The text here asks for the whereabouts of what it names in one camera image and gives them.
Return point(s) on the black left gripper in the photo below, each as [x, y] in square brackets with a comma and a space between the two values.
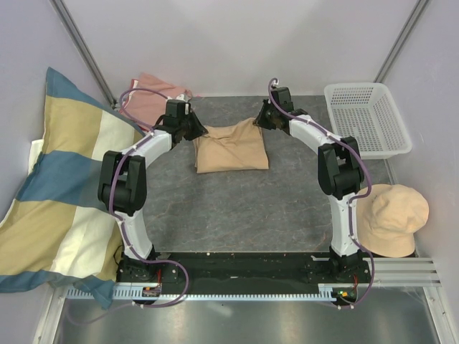
[199, 131]

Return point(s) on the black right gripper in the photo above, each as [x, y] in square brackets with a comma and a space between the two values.
[260, 120]

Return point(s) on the beige t shirt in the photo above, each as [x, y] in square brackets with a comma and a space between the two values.
[233, 148]

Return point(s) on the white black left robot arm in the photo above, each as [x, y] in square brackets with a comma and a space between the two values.
[123, 178]

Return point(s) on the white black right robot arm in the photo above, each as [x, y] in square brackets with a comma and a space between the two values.
[340, 167]

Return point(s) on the folded pink t shirt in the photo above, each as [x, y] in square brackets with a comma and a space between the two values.
[171, 90]

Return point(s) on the white plastic basket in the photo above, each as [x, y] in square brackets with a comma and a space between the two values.
[367, 112]

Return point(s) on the beige bucket hat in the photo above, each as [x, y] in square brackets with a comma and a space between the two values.
[387, 219]

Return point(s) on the blue yellow striped pillow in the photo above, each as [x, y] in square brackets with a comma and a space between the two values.
[56, 231]

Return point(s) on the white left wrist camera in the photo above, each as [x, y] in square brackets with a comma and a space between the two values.
[183, 97]

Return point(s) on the left aluminium frame post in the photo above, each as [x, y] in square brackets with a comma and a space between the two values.
[79, 42]

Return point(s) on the aluminium frame post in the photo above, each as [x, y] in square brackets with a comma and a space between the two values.
[402, 38]
[79, 42]

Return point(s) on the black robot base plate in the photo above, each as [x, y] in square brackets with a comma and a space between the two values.
[246, 274]

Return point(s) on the right aluminium frame post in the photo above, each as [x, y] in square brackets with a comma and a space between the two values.
[402, 38]

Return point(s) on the aluminium rail right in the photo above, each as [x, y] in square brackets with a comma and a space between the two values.
[405, 272]

